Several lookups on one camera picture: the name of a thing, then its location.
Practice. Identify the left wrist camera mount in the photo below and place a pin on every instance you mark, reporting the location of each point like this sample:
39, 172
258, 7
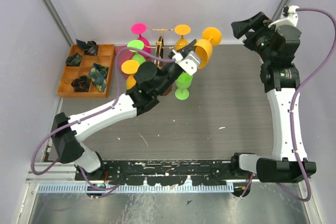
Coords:
189, 63

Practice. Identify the gold wire wine glass rack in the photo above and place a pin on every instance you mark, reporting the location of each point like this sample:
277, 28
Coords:
159, 50

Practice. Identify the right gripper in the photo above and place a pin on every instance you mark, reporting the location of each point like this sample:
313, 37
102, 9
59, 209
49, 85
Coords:
240, 28

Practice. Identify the dark pouch tray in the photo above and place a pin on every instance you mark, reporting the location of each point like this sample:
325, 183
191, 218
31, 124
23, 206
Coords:
90, 47
74, 60

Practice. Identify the dark pouch tray left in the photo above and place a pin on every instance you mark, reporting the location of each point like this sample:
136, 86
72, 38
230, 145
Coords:
74, 60

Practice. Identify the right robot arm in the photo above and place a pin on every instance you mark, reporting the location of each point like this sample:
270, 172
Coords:
281, 80

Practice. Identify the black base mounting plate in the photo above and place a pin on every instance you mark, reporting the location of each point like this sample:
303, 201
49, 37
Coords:
207, 172

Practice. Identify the dark pouch tray back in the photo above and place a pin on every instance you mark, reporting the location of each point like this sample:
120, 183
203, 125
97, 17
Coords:
90, 47

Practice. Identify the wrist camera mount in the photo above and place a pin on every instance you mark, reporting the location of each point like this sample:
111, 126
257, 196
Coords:
289, 17
189, 63

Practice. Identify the small dark item in tray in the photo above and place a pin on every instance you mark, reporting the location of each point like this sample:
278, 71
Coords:
81, 84

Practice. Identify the orange wine glass back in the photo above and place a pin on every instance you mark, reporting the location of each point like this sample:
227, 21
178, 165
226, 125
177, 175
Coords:
130, 68

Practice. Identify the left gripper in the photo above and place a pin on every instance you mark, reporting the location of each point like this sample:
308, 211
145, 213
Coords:
187, 50

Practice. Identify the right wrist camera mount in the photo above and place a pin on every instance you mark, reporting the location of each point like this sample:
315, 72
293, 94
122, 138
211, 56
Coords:
289, 17

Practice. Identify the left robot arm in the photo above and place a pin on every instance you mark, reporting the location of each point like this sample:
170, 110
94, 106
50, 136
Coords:
69, 132

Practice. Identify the blue floral fabric pouch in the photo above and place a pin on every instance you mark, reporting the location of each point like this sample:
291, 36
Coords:
98, 76

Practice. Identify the aluminium frame rail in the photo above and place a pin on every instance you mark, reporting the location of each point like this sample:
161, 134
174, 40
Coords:
267, 171

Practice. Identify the red cloth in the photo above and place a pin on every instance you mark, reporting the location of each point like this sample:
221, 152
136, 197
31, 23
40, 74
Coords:
125, 55

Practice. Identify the orange wine glass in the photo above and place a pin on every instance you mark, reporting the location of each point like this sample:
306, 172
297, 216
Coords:
211, 37
130, 68
181, 30

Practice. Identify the wooden tray organizer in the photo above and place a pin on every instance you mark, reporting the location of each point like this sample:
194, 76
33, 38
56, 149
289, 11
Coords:
105, 57

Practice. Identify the pink wine glass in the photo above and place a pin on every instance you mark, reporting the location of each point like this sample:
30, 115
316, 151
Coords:
139, 29

